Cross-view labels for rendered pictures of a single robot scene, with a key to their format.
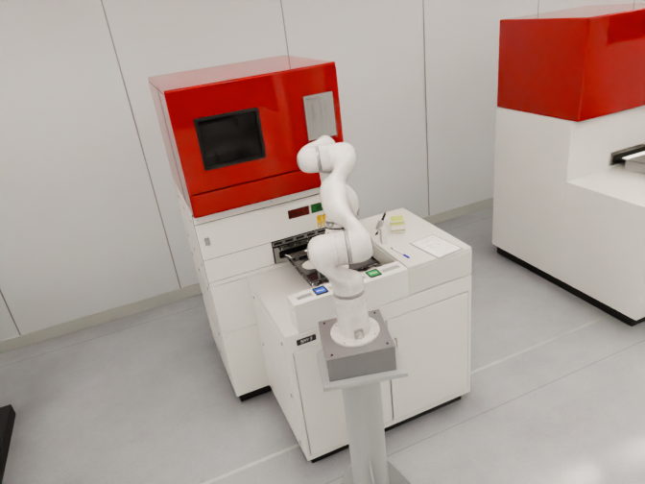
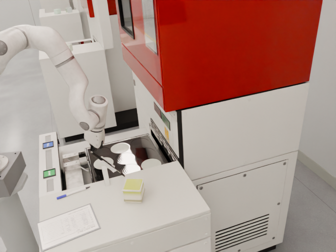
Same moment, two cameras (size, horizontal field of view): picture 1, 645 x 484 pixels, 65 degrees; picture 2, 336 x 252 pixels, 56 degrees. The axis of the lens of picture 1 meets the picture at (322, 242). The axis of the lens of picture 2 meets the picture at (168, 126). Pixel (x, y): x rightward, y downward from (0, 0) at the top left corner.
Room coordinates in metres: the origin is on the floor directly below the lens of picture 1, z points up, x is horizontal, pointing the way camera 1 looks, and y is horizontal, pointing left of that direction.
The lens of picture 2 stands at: (2.57, -1.37, 1.84)
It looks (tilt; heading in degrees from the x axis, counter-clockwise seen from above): 30 degrees down; 92
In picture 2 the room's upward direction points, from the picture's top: 4 degrees counter-clockwise
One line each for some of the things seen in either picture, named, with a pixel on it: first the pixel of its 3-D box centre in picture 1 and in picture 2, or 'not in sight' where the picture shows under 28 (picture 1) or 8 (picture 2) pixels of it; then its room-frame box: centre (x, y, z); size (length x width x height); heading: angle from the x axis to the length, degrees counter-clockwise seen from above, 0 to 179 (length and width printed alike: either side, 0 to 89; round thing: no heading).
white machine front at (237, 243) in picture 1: (277, 231); (153, 113); (2.44, 0.23, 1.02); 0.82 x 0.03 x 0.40; 110
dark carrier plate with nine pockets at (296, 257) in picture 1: (330, 258); (125, 158); (2.29, -0.03, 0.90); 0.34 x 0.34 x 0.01; 20
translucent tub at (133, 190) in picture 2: (396, 224); (134, 190); (2.38, -0.40, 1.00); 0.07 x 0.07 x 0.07; 84
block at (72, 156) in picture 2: not in sight; (70, 157); (1.99, 0.01, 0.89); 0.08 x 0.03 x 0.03; 20
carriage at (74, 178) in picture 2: not in sight; (74, 178); (2.05, -0.14, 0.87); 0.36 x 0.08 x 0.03; 110
